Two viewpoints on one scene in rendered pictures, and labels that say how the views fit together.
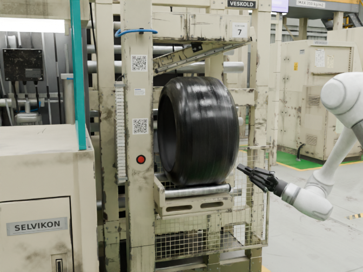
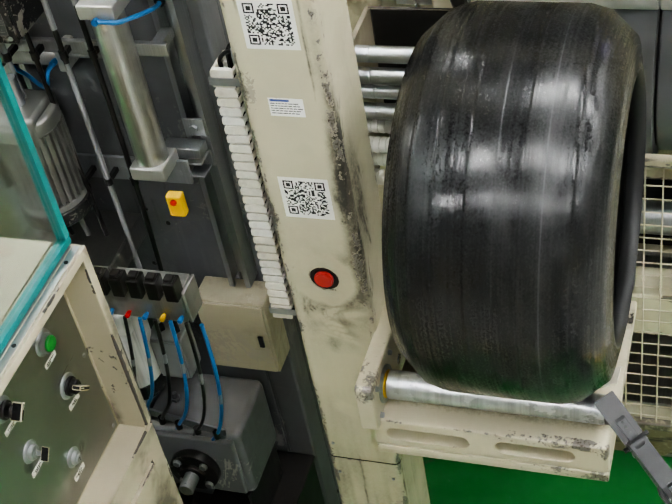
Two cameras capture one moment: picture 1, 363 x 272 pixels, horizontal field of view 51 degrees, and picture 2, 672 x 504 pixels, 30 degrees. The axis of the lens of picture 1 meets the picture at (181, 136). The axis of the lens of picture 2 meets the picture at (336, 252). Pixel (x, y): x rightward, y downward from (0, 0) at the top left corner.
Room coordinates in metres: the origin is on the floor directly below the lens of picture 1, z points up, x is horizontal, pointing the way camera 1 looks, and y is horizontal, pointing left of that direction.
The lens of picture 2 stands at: (0.71, -0.73, 2.34)
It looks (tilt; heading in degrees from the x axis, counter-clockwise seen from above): 42 degrees down; 41
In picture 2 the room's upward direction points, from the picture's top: 12 degrees counter-clockwise
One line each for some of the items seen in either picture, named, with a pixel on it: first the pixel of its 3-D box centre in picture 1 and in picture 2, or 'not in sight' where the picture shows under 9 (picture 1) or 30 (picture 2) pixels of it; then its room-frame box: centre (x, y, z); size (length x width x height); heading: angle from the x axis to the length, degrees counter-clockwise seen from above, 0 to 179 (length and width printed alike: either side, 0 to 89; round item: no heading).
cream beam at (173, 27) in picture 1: (193, 29); not in sight; (2.22, -0.07, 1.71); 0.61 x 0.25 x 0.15; 106
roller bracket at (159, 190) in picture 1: (153, 185); (399, 318); (1.85, 0.14, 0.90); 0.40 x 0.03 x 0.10; 16
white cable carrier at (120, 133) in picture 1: (121, 132); (262, 194); (1.76, 0.28, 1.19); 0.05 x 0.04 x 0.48; 16
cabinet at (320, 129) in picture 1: (333, 122); not in sight; (6.26, -2.54, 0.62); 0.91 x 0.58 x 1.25; 115
